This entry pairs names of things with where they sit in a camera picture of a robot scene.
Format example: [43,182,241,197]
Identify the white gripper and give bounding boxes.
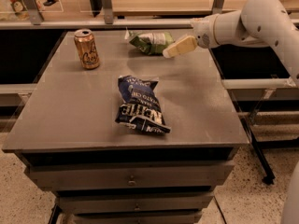
[163,15,219,58]

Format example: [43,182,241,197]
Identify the green jalapeno chip bag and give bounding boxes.
[124,30,175,55]

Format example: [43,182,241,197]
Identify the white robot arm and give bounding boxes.
[164,0,299,224]

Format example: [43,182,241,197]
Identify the blue kettle chip bag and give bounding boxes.
[115,76,171,134]

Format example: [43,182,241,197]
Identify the gold soda can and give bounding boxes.
[74,29,100,69]

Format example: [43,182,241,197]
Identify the small black object on shelf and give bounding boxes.
[43,0,58,7]

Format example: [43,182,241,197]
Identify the grey drawer cabinet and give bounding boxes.
[4,31,248,224]

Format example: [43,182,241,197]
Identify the black metal floor stand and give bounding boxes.
[230,89,275,185]

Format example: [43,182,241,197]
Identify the wooden shelf with metal posts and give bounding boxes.
[0,0,249,30]

